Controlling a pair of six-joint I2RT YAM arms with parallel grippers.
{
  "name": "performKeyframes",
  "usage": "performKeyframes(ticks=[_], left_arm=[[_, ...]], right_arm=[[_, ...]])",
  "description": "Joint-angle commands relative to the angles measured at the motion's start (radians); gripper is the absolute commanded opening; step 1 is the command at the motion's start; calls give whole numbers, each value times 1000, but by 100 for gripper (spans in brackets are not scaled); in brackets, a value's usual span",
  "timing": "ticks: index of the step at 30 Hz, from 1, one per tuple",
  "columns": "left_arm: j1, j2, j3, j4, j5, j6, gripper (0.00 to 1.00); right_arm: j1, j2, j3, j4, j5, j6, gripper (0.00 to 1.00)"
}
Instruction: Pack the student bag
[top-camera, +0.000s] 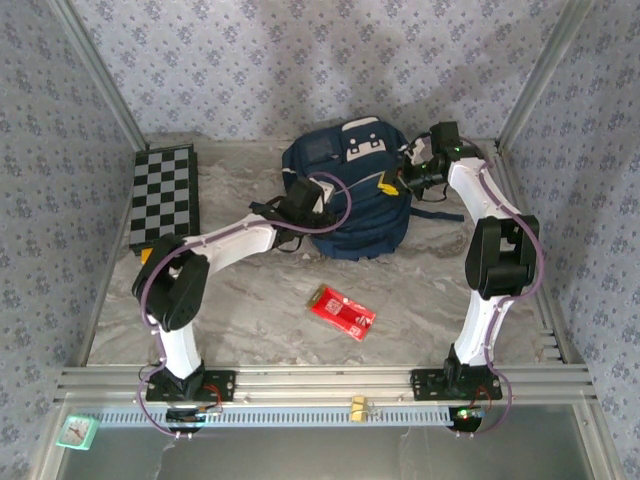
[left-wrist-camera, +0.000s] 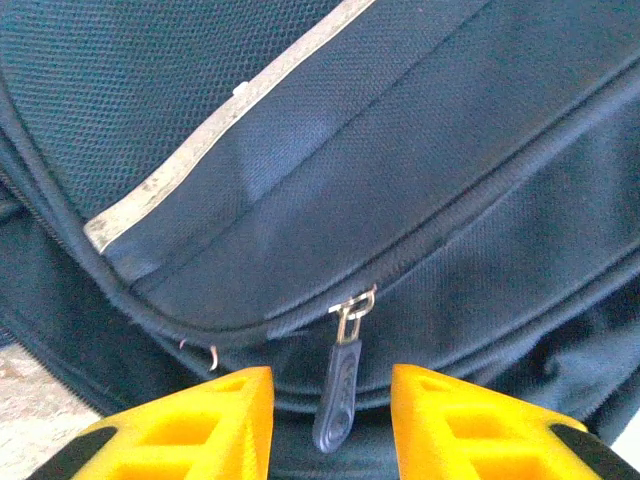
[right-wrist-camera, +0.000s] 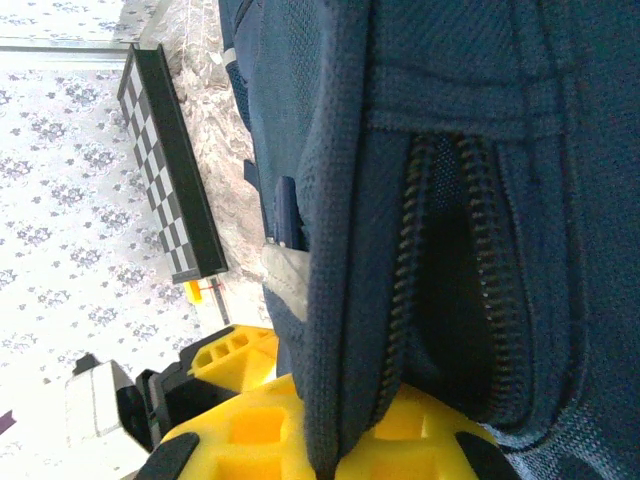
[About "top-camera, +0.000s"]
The mint green alarm clock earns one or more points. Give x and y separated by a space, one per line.
77 432

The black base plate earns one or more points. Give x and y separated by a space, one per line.
422 385
225 385

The small yellow block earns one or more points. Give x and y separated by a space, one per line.
146 256

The right aluminium frame post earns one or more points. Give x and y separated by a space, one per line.
542 75

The left aluminium frame post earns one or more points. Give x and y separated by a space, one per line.
103 75

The navy blue backpack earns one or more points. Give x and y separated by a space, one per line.
360 220

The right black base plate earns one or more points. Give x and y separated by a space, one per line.
422 385

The left controller board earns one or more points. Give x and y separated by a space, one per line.
192 416

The controller board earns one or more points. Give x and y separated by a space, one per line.
467 415
192 416

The aluminium frame post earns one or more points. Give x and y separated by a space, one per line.
542 75
103 75

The right aluminium side rail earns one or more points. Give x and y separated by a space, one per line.
507 170

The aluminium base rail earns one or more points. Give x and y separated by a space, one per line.
325 385

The black grey chessboard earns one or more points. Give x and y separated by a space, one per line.
160 195

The left aluminium side rail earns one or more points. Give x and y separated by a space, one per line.
107 270

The right controller board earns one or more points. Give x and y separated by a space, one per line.
467 415

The tan clip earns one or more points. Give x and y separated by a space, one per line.
360 410

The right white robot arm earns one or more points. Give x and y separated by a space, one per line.
480 330

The red snack packet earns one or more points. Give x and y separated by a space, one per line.
342 314

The aluminium side rail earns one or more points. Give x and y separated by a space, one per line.
107 270
507 170

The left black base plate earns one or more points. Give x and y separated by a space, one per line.
225 385

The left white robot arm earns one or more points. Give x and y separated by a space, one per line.
235 245

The floral fabric backdrop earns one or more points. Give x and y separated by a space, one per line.
320 60

